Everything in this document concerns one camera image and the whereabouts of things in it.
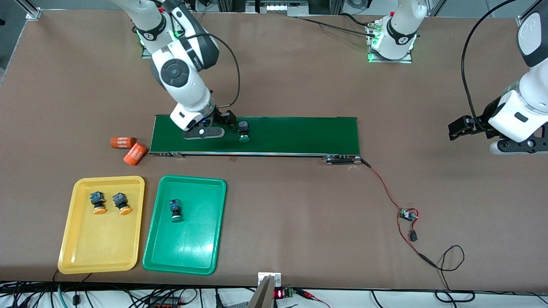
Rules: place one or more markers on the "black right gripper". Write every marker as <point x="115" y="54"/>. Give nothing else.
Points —
<point x="223" y="117"/>

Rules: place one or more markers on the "green plastic tray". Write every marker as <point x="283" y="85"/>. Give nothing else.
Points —
<point x="197" y="239"/>

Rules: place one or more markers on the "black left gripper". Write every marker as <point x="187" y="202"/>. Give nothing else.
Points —
<point x="482" y="120"/>

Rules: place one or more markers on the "aluminium corner bracket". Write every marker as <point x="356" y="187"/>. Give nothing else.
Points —
<point x="33" y="13"/>

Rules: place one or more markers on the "red digit display module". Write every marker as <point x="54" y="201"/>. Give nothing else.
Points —
<point x="280" y="293"/>

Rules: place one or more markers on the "orange cylinder marked 4680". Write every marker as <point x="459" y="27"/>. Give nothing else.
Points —
<point x="122" y="142"/>
<point x="136" y="154"/>

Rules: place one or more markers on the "green conveyor belt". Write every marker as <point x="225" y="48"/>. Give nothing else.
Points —
<point x="299" y="134"/>

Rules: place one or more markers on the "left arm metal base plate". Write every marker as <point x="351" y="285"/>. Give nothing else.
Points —
<point x="391" y="60"/>

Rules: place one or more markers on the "silver mounting bracket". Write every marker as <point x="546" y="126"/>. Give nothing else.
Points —
<point x="269" y="276"/>

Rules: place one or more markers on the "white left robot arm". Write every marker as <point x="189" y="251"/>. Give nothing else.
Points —
<point x="531" y="94"/>

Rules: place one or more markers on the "grey metal bar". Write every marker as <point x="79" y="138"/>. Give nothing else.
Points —
<point x="263" y="297"/>

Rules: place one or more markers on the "small green circuit board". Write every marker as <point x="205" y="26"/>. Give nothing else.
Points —
<point x="406" y="214"/>

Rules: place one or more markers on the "yellow plastic tray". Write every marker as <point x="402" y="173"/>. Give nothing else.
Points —
<point x="100" y="244"/>

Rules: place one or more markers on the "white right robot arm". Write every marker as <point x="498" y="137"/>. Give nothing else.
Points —
<point x="180" y="81"/>

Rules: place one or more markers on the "green mushroom push button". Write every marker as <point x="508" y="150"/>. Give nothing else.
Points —
<point x="175" y="209"/>
<point x="244" y="131"/>

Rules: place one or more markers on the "yellow mushroom push button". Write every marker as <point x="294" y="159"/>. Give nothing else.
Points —
<point x="97" y="202"/>
<point x="121" y="203"/>

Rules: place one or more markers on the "red clip lead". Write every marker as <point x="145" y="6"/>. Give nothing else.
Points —
<point x="306" y="294"/>

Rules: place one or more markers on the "white light box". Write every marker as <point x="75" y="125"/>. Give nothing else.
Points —
<point x="276" y="7"/>

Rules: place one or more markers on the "orange power strip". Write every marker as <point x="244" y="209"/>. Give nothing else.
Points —
<point x="165" y="303"/>

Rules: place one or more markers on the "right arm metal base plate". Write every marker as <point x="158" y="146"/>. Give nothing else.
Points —
<point x="145" y="54"/>

